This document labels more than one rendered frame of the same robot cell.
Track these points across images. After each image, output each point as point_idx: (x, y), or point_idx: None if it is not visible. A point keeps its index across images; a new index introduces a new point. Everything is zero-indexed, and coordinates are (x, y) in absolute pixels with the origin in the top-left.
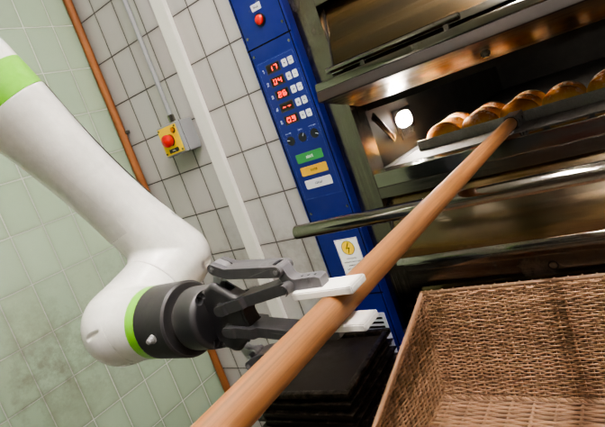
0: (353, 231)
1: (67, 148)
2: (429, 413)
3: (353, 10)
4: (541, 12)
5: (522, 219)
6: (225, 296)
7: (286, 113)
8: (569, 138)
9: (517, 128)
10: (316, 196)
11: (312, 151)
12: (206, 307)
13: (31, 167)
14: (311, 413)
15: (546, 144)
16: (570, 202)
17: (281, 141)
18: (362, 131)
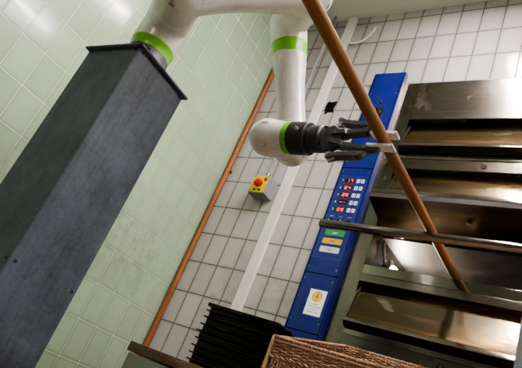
0: (328, 288)
1: (300, 78)
2: None
3: (412, 180)
4: (506, 206)
5: (437, 328)
6: (338, 129)
7: (339, 205)
8: (489, 293)
9: None
10: (321, 257)
11: (339, 231)
12: (325, 131)
13: (283, 73)
14: (244, 328)
15: (475, 291)
16: (471, 331)
17: (324, 217)
18: (374, 240)
